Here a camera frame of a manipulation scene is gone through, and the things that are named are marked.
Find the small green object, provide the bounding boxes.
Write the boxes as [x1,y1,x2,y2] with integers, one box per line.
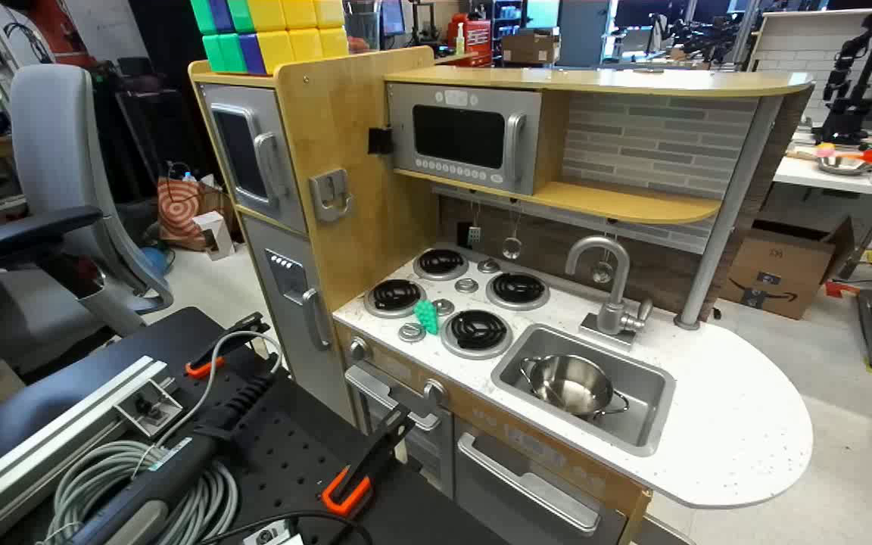
[411,296,442,339]

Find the steel pot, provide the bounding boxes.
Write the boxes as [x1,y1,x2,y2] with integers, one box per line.
[522,347,633,424]

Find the grey toy sink basin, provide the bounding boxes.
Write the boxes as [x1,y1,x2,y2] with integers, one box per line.
[490,322,678,457]

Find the black round stove burner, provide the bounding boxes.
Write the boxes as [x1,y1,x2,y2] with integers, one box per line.
[439,305,516,361]
[485,269,551,311]
[411,244,474,285]
[364,276,426,322]

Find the hanging silver toy utensil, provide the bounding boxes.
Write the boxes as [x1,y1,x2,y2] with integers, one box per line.
[501,199,527,264]

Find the grey toy oven door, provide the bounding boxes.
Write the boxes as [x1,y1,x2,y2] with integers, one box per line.
[343,361,453,500]

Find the grey toy microwave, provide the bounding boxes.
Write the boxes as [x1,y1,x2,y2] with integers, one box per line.
[384,82,546,196]

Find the wooden toy kitchen play set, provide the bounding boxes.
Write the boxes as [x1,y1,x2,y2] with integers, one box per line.
[185,44,819,545]

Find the grey toy fridge door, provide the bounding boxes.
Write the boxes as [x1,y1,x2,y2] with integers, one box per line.
[239,214,358,427]

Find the grey toy freezer door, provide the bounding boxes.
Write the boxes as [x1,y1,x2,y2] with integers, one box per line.
[198,82,310,235]

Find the silver toy faucet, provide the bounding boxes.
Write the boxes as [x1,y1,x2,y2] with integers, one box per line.
[564,233,654,350]

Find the grey toy dishwasher door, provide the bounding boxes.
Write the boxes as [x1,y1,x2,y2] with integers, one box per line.
[450,431,629,545]

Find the stacked colourful foam blocks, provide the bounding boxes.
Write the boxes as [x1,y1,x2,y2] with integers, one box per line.
[187,0,351,78]

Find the brown cardboard box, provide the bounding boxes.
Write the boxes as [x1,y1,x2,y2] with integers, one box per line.
[714,214,856,323]

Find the grey office chair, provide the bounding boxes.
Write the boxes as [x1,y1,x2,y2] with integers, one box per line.
[0,62,176,343]

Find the white background table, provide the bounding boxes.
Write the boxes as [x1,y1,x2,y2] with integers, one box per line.
[772,147,872,199]

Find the grey toy wall phone holder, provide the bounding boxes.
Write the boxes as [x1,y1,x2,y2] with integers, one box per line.
[310,168,351,225]

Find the orange handled black clamp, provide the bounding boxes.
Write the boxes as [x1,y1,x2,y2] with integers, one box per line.
[185,311,272,386]

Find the red ring pattern bag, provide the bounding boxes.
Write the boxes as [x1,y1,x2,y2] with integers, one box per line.
[154,175,232,255]

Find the aluminium extrusion rail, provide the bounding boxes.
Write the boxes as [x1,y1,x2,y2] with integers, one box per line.
[0,353,172,539]

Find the coiled grey cable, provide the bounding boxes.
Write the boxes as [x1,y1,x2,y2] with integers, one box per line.
[41,435,243,545]

